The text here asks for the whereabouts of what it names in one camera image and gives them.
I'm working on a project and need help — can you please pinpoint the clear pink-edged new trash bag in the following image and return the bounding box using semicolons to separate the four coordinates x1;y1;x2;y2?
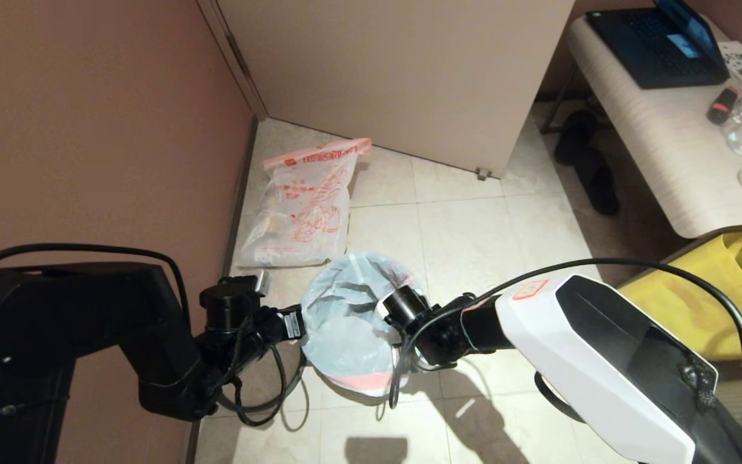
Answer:
300;251;426;397

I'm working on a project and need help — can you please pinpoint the white red-printed used trash bag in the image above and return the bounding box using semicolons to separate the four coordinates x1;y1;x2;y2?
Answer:
236;137;372;268

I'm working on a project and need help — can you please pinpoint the yellow fabric tote bag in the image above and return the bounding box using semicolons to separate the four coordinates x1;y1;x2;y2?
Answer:
622;231;742;363

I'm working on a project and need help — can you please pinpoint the black slipper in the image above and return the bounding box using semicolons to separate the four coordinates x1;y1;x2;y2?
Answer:
574;147;622;216
555;108;600;165

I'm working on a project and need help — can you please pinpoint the beige door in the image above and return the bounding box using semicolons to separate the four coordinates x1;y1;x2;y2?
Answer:
215;0;575;176

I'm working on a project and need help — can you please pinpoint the white wood-grain table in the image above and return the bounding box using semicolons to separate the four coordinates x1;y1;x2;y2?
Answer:
540;12;742;239

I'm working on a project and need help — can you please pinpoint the black laptop blue screen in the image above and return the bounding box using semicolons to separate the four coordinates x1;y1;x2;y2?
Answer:
587;0;730;89

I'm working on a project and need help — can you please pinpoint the blue and white booklet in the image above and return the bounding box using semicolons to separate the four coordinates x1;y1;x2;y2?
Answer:
719;40;742;83

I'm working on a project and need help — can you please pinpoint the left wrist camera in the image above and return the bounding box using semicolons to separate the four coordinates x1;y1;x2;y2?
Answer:
242;271;270;298

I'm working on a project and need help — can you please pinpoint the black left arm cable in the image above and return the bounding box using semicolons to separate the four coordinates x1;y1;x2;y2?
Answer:
0;243;291;427

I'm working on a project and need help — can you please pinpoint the beige door frame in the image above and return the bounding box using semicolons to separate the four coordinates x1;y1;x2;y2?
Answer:
196;0;267;121

